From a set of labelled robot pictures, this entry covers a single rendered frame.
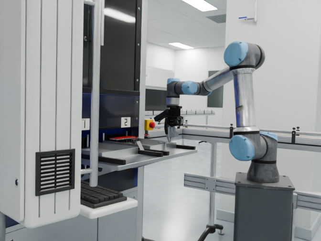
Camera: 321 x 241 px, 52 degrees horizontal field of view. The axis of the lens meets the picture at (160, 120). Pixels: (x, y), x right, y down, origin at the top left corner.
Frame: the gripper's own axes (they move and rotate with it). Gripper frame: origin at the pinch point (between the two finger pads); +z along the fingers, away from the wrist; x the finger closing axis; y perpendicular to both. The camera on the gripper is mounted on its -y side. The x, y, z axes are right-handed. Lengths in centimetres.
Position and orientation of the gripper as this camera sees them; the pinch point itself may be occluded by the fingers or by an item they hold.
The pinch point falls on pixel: (168, 139)
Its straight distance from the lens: 190.0
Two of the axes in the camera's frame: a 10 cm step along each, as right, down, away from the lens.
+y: 8.3, 0.5, -5.6
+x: 5.6, -0.2, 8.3
